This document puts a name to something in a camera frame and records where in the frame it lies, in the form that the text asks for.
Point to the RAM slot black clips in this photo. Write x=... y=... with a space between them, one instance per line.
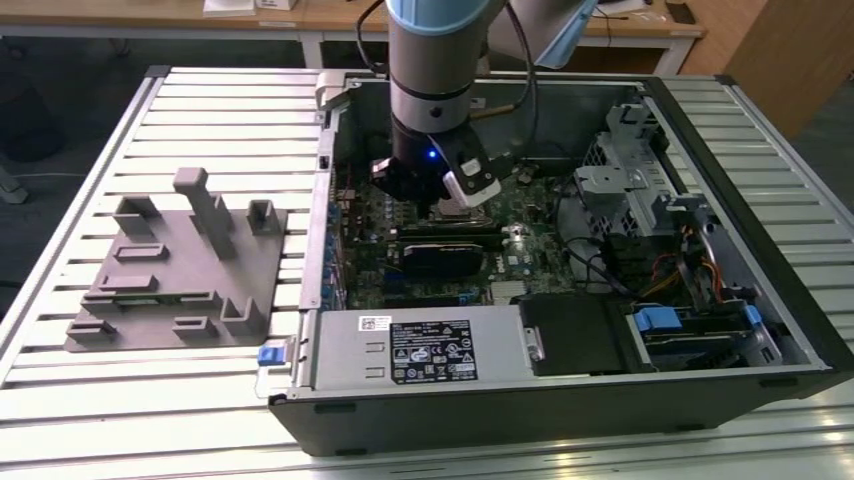
x=453 y=228
x=453 y=238

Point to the grey power supply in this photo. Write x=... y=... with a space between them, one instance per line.
x=347 y=352

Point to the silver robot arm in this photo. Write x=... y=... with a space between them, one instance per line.
x=427 y=75

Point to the green RAM stick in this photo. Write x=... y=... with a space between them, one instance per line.
x=172 y=300

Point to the black plastic cover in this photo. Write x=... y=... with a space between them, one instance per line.
x=576 y=337

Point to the silver coin battery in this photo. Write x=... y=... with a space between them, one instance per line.
x=525 y=174

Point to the silver chipset heatsink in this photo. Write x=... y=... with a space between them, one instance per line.
x=508 y=292

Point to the RAM slot white clips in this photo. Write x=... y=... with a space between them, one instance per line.
x=453 y=233

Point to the blue plastic latch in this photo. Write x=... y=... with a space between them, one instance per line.
x=269 y=356

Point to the black graphics card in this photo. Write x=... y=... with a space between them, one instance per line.
x=440 y=260

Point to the small white box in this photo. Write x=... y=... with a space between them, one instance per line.
x=276 y=4

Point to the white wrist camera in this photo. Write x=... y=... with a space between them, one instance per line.
x=476 y=192

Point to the black phone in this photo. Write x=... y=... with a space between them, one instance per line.
x=680 y=12

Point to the small wrist camera box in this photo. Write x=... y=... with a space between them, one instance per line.
x=380 y=172

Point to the grey plastic case latch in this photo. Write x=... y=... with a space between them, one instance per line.
x=329 y=87

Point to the grey parts rack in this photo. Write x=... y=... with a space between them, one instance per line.
x=167 y=235

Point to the grey perforated drive cage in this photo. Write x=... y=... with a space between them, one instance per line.
x=603 y=182

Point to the silver CPU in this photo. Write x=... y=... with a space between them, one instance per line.
x=460 y=211

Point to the grey stand foot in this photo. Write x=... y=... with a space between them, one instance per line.
x=12 y=192

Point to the wooden cabinet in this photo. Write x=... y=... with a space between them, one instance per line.
x=787 y=60

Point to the grey metal disk bay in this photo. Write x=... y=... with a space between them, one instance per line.
x=727 y=260

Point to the green motherboard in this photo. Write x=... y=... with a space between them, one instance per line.
x=540 y=250

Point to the blue disk carrier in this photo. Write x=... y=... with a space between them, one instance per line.
x=656 y=322

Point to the white paper stack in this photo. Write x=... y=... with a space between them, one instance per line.
x=227 y=7

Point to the black open PC case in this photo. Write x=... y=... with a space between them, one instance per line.
x=467 y=417

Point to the wooden desk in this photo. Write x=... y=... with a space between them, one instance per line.
x=287 y=21

